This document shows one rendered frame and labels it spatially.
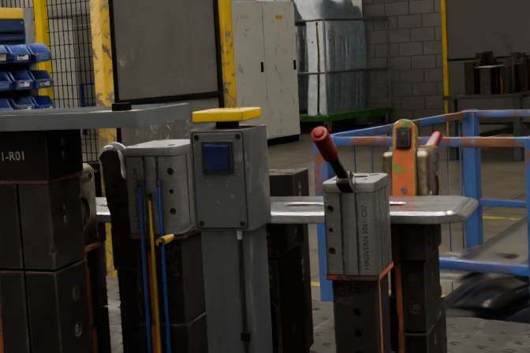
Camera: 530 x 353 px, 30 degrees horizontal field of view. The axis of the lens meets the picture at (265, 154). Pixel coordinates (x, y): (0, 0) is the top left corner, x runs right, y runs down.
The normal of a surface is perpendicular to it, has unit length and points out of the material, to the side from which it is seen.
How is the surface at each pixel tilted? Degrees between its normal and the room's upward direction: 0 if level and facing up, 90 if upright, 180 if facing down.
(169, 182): 90
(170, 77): 92
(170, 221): 90
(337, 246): 90
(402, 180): 78
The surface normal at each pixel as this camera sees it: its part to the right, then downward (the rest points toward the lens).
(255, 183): 0.94, -0.02
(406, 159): -0.34, -0.10
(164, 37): 0.83, 0.04
